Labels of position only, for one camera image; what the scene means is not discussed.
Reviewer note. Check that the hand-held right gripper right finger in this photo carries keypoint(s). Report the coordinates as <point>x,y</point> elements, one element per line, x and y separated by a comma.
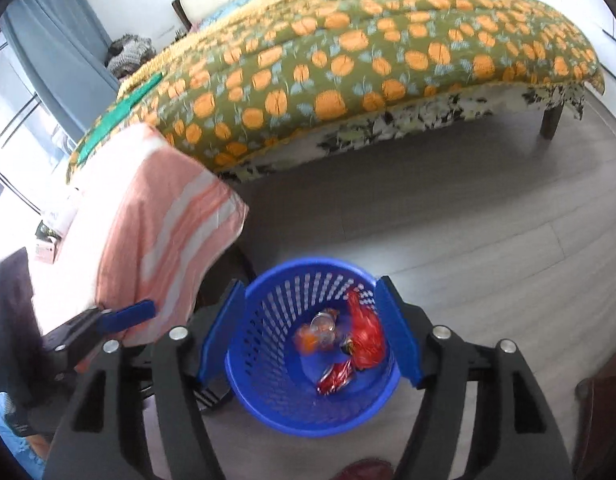
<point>398,330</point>

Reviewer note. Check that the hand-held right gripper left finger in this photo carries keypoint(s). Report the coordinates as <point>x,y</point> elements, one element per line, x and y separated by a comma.
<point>220,330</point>

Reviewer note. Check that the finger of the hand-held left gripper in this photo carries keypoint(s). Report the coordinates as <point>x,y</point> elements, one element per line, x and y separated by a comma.
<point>130,314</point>

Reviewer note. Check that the red plastic wrapper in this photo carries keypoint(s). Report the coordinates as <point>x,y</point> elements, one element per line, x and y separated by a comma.
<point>368,340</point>

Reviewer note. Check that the crushed orange can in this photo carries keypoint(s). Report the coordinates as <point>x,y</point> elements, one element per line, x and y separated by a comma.
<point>313,337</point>

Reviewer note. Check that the blue plastic basket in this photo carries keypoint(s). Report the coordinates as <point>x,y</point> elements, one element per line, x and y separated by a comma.
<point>288,400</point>

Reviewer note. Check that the dark cloth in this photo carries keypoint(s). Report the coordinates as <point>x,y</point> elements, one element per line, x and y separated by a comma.
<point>10,320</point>

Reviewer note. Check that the pink striped tablecloth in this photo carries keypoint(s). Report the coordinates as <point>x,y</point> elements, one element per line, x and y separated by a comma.
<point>152,220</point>

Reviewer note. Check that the blue cloth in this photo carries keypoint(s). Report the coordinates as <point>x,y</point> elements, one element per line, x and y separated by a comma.
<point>17,440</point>

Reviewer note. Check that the dark red slipper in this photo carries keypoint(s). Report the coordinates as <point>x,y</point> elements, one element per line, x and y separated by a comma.
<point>365,470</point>

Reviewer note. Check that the green folded cloth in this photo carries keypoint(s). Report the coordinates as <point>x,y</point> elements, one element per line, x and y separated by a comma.
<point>122,105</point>

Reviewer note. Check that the black white floral bed skirt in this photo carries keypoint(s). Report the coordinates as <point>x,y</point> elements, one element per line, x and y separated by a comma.
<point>413,120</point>

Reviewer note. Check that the black framed glass sliding door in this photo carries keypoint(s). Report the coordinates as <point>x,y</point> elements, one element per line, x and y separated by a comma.
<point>17,125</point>

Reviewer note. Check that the brown wooden furniture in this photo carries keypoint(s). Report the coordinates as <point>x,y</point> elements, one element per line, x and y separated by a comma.
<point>605,420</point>

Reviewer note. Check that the dark wooden bed leg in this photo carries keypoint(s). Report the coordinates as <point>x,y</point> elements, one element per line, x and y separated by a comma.
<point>551,122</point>

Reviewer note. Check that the pile of clothes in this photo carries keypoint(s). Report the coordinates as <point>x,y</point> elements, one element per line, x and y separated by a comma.
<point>130,52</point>

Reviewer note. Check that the blue grey curtain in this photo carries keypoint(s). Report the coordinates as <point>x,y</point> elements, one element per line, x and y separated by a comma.
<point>52,45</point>

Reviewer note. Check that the bed with orange-patterned quilt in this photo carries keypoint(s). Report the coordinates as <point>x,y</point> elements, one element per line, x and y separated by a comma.
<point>363,50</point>

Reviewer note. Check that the yellow blanket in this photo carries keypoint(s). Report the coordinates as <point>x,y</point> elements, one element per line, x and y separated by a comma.
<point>237,15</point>

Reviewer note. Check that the dark wooden bed frame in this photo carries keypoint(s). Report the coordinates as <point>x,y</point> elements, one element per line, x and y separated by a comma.
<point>181,15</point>

